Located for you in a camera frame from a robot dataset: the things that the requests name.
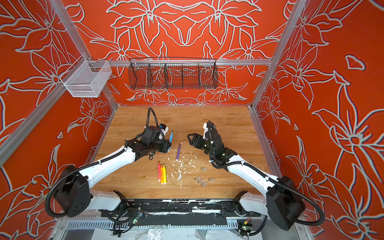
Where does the black wire basket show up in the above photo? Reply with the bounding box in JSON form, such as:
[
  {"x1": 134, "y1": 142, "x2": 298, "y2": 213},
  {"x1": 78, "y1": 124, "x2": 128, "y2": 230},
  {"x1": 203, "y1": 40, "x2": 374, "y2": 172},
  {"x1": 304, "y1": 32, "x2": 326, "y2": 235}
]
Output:
[{"x1": 128, "y1": 58, "x2": 219, "y2": 90}]

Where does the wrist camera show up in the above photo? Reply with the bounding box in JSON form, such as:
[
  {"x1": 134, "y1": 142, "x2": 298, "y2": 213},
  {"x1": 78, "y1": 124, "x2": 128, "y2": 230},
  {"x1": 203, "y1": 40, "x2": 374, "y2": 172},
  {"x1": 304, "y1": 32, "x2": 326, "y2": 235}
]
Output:
[
  {"x1": 159, "y1": 124, "x2": 169, "y2": 138},
  {"x1": 203, "y1": 121, "x2": 216, "y2": 140}
]

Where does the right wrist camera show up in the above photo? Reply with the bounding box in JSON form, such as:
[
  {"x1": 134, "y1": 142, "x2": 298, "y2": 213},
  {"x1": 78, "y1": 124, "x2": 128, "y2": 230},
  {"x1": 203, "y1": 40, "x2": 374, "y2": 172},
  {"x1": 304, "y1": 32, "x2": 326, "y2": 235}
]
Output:
[{"x1": 203, "y1": 121, "x2": 216, "y2": 140}]

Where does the purple pen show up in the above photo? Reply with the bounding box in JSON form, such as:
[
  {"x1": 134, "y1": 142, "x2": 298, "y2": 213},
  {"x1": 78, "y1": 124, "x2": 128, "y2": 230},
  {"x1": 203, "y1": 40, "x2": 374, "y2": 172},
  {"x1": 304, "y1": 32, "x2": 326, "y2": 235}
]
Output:
[{"x1": 176, "y1": 143, "x2": 181, "y2": 161}]

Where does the orange pen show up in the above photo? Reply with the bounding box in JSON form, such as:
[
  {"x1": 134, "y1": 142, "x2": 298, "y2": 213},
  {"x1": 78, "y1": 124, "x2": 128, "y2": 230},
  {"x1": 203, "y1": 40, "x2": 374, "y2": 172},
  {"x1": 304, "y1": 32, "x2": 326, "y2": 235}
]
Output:
[{"x1": 160, "y1": 164, "x2": 164, "y2": 185}]

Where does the red pen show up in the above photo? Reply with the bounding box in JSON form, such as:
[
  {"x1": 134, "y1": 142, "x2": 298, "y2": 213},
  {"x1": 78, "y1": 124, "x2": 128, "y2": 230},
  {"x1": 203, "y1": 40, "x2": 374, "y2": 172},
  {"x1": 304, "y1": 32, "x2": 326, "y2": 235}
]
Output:
[{"x1": 158, "y1": 162, "x2": 162, "y2": 182}]

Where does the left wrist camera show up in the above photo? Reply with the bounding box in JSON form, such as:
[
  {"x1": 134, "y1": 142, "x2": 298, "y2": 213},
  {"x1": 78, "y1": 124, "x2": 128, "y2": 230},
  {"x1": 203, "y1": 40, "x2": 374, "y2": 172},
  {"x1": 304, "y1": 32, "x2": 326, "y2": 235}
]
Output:
[{"x1": 159, "y1": 124, "x2": 169, "y2": 138}]

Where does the yellow pen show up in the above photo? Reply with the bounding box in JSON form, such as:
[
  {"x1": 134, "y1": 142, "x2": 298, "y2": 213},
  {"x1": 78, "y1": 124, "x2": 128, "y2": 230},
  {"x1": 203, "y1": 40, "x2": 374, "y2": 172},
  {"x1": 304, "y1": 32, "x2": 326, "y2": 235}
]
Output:
[{"x1": 162, "y1": 164, "x2": 167, "y2": 185}]

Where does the blue pen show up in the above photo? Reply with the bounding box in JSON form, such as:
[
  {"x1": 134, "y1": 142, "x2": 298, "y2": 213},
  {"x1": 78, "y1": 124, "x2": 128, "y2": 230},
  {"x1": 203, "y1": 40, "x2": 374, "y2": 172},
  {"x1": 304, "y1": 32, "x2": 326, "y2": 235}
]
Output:
[{"x1": 169, "y1": 131, "x2": 173, "y2": 143}]

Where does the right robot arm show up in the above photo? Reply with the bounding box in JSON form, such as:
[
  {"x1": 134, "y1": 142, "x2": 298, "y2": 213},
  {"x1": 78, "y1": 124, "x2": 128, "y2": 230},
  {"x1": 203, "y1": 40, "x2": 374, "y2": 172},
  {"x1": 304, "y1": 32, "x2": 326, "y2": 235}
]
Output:
[{"x1": 188, "y1": 133, "x2": 325, "y2": 231}]

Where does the clear plastic bin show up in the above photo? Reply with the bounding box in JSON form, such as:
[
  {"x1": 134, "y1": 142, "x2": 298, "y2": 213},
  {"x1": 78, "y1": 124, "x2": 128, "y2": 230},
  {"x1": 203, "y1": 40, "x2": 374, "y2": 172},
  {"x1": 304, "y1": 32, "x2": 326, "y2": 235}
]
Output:
[{"x1": 60, "y1": 61, "x2": 112, "y2": 98}]

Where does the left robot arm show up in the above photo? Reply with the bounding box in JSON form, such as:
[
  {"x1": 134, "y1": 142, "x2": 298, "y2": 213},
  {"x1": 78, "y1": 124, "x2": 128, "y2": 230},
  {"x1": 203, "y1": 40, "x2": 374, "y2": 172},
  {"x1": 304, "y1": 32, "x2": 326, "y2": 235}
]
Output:
[{"x1": 45, "y1": 124, "x2": 172, "y2": 218}]

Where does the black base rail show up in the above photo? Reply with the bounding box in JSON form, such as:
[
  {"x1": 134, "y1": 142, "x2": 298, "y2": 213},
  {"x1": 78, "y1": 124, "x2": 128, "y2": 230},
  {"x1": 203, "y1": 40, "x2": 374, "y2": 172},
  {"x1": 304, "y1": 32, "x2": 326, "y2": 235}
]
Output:
[{"x1": 102, "y1": 199, "x2": 261, "y2": 218}]

